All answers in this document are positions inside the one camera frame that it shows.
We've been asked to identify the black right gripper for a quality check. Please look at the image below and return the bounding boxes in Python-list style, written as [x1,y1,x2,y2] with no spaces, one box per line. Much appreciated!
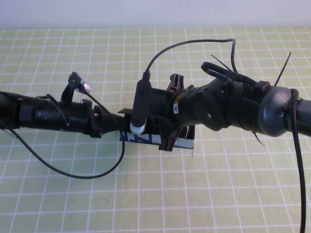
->
[145,74,187,151]

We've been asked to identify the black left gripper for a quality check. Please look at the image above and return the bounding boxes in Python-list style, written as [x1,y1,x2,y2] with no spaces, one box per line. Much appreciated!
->
[59,98,124,139]

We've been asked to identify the black printed glasses case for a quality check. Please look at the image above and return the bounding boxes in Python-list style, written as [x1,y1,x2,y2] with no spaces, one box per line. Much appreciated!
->
[117,108,196,150]

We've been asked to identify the green white-grid tablecloth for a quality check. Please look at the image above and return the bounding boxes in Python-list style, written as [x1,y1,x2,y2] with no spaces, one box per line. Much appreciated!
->
[0,26,311,233]

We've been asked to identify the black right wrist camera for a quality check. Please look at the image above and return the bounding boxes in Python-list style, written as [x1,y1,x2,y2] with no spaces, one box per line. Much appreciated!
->
[129,71,153,134]

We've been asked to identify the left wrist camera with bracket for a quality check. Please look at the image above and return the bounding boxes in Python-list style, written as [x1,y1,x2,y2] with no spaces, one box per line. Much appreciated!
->
[60,71,93,105]

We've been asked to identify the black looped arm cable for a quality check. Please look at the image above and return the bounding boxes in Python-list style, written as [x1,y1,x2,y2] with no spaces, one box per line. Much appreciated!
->
[201,61,230,80]

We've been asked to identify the black left camera cable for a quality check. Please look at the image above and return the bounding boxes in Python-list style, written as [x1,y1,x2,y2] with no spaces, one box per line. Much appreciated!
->
[9,88,126,180]

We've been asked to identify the black camera cable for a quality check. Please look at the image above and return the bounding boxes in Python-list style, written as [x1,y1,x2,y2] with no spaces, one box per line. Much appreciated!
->
[144,38,238,74]
[9,88,126,180]

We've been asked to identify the black cable tie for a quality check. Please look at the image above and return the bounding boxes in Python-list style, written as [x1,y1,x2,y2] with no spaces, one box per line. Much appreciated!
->
[275,51,292,87]
[252,131,267,147]
[210,54,235,73]

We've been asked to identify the black right camera cable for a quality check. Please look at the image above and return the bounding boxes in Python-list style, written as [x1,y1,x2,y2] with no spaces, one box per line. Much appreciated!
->
[144,38,238,74]

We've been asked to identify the thick black hanging cable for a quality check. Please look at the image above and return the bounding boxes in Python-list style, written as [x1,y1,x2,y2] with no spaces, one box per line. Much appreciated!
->
[289,88,307,233]

